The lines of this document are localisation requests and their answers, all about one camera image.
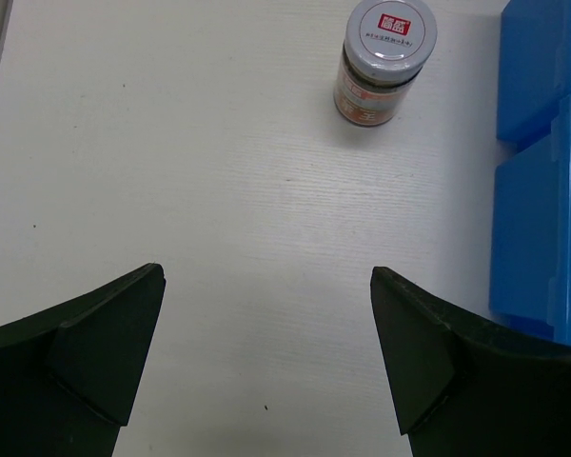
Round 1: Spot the white-lid sauce jar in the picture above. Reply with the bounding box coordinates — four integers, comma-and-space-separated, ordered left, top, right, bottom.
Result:
333, 0, 438, 128

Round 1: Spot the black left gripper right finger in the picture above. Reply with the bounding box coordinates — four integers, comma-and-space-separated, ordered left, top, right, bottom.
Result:
370, 267, 571, 456

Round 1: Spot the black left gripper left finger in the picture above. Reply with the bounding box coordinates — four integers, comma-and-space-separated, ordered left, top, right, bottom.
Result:
0, 264, 166, 456

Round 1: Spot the blue three-compartment plastic bin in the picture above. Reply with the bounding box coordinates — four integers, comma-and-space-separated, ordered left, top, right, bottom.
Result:
490, 1, 571, 346

